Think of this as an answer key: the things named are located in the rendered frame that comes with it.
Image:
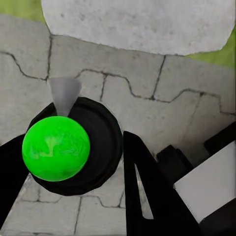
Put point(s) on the insectifuge atomizer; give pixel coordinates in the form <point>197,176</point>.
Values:
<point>75,144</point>

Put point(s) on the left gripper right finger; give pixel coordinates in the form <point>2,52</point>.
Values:
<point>171,215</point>

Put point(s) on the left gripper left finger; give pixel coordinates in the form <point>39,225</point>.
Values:
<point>13,173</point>

